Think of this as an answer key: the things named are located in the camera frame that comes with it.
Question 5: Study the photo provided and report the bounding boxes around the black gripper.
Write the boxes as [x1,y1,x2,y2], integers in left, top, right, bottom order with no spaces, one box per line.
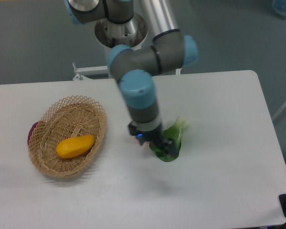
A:
[128,122,177,160]

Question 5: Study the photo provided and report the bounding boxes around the yellow mango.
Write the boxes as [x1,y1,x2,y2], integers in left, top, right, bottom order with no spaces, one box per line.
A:
[56,135,95,159]

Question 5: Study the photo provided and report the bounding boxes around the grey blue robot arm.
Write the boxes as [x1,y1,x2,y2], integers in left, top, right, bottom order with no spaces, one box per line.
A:
[65,0,198,159]

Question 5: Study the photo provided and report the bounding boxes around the woven wicker basket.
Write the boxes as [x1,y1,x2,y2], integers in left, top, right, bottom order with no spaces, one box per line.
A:
[28,95,107,178]

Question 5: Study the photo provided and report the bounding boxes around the purple fruit behind basket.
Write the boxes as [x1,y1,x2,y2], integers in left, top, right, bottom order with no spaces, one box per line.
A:
[27,122,39,145]

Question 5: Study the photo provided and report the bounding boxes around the green bok choy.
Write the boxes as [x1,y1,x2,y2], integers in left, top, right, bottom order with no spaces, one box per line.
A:
[149,117,190,162]

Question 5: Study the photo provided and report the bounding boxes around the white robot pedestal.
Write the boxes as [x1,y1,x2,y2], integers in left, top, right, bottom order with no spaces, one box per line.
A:
[72,13,183,81]

